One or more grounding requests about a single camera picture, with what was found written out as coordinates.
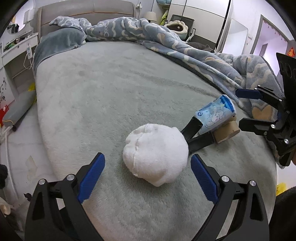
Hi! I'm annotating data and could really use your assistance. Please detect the red box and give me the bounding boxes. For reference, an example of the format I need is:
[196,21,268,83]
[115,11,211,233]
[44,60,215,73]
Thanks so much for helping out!
[0,105,9,128]

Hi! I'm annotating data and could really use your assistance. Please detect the yellow bag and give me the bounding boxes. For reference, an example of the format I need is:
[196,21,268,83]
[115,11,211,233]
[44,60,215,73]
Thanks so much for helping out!
[28,82,37,103]

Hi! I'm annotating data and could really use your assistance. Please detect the black curved plastic piece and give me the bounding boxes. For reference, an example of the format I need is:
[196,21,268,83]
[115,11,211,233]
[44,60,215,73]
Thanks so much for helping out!
[181,116,215,155]

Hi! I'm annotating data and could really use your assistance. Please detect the brown cardboard tube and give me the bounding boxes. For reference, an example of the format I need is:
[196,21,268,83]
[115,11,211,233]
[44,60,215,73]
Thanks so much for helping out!
[213,120,240,144]

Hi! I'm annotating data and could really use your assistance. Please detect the grey blue pillow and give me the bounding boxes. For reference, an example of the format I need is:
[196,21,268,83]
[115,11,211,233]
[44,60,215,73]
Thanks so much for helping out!
[33,28,86,73]

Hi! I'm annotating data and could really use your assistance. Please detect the black office chair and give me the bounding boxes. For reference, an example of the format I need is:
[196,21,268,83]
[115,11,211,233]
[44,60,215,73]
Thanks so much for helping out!
[170,15,196,42]

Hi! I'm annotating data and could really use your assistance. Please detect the oval vanity mirror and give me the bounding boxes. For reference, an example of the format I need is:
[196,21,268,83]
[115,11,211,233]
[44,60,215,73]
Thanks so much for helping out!
[6,12,25,34]

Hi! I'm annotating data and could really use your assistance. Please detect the grey upholstered headboard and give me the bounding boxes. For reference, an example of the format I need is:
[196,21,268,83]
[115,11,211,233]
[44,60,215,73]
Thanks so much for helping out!
[30,0,136,37]

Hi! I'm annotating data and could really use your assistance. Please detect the white power strip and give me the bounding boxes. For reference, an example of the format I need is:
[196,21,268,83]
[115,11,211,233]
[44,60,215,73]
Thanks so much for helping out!
[26,44,33,59]

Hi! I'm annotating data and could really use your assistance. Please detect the white dressing table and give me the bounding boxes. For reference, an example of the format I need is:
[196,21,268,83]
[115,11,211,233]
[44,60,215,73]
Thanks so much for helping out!
[1,33,39,108]

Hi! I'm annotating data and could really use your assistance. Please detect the blue patterned fleece blanket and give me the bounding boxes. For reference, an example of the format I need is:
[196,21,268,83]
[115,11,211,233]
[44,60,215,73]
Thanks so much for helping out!
[49,16,283,121]

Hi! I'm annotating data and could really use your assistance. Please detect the cream cat bed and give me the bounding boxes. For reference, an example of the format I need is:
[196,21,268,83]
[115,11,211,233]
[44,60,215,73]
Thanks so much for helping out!
[165,20,188,41]

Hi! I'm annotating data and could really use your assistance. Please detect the blue white paper cup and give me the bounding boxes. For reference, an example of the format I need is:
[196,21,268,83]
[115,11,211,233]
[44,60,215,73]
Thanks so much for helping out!
[195,94,236,135]

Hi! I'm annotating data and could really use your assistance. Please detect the white wardrobe with dark frame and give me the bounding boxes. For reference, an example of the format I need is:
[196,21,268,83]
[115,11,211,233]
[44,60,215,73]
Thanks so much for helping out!
[168,0,233,49]

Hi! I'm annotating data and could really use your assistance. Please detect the white tissue ball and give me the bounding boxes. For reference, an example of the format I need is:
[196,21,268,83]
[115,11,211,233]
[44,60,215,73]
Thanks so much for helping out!
[122,123,189,187]

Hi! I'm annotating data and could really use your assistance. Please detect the white bedside lamp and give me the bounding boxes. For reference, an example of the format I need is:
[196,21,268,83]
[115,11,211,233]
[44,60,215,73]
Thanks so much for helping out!
[144,11,157,23]

